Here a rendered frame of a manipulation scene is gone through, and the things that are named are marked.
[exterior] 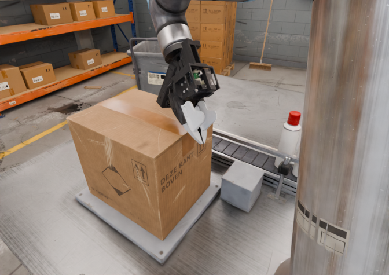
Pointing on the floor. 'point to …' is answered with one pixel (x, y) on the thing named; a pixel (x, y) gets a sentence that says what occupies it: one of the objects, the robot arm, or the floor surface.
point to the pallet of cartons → (213, 32)
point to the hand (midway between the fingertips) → (198, 139)
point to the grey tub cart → (148, 64)
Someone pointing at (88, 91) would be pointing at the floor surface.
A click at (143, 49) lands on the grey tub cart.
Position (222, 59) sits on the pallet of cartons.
